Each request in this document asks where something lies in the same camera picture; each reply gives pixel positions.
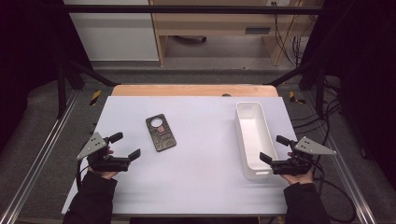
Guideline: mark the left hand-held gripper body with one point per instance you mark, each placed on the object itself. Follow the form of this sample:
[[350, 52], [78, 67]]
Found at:
[[104, 163]]

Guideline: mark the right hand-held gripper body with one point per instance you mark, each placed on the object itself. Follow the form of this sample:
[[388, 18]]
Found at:
[[292, 166]]

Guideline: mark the white plastic bin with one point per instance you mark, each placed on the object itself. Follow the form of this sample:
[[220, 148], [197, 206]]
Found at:
[[253, 137]]

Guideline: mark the dark patterned phone case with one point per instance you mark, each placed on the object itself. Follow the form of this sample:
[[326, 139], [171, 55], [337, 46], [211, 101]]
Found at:
[[165, 140]]

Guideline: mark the person's left hand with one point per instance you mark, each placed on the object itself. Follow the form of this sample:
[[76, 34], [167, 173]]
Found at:
[[106, 175]]

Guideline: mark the person's right hand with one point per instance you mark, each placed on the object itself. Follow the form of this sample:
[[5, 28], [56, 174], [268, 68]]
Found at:
[[299, 179]]

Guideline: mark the yellow black floor tape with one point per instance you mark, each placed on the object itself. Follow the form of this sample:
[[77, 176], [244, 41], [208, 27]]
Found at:
[[95, 97], [292, 97]]

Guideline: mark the white cabinet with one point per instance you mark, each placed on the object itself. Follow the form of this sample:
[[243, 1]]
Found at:
[[115, 34]]

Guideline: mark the black curtain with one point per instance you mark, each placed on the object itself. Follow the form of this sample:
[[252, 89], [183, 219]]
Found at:
[[367, 77], [28, 56]]

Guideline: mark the wooden desk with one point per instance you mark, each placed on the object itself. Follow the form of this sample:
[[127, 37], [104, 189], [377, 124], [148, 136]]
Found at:
[[214, 23]]

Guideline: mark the metal floor rail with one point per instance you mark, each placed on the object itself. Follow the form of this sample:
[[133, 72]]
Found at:
[[348, 174], [37, 161]]

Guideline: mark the black frame leg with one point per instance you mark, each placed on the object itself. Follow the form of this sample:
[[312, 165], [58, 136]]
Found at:
[[61, 90], [320, 90]]

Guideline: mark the black horizontal frame bar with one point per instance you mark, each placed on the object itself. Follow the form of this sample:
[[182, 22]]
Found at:
[[186, 9]]

